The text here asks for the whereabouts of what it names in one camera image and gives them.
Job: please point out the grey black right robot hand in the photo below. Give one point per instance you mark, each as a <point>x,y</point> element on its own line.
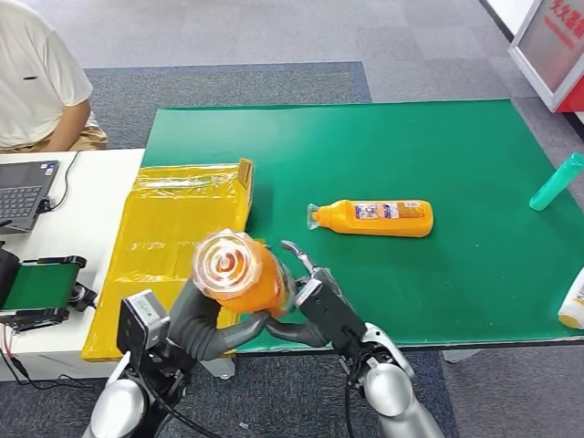
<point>328,308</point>

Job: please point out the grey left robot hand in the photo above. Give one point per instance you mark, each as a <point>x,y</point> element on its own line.
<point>196,329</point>

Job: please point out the orange detergent bottle clear cap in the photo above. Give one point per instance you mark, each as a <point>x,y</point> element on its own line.
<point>255,284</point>
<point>379,220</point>

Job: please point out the person's forearm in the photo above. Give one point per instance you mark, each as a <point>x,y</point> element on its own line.
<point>68,130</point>

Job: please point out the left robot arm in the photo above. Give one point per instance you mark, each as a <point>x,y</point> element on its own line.
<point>116,411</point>

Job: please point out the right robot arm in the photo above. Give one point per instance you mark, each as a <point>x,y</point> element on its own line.
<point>392,396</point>

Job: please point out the teal plastic bottle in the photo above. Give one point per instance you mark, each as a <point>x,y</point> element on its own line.
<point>554,184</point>

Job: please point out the white yellow bottle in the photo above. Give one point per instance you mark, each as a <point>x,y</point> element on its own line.
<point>574,302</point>

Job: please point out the yellow plastic bag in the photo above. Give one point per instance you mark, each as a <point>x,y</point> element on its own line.
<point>164,236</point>

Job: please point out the white table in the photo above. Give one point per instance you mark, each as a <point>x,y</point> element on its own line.
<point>100,193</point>

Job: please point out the green table mat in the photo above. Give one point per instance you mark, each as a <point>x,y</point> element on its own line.
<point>410,157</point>

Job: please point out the small green belt conveyor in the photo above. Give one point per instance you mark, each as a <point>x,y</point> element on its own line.
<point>41,284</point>

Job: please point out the black round device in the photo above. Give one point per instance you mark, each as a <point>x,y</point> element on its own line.
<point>7,275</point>

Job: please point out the grey laptop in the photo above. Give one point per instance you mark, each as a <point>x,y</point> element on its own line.
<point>23,190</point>

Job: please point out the person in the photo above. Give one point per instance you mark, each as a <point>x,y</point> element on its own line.
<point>32,66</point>

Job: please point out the white red display cabinet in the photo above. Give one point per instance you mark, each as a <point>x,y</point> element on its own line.
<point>547,48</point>

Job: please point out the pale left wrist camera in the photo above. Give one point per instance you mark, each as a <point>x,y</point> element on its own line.
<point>141,326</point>

